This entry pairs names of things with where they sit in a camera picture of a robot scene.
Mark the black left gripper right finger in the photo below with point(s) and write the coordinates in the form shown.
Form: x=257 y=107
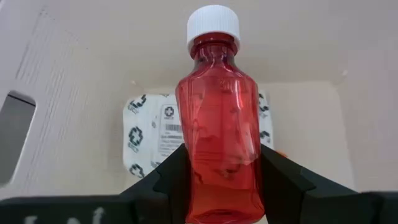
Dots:
x=295 y=202

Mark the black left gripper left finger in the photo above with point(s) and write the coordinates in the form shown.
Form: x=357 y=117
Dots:
x=149 y=202

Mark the white printed gauze packet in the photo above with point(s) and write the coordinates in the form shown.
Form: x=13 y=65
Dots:
x=149 y=130

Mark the red bottle with white cap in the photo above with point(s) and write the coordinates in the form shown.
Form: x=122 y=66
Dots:
x=220 y=124

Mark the white plastic basket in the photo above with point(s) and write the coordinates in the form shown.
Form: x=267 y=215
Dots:
x=77 y=62

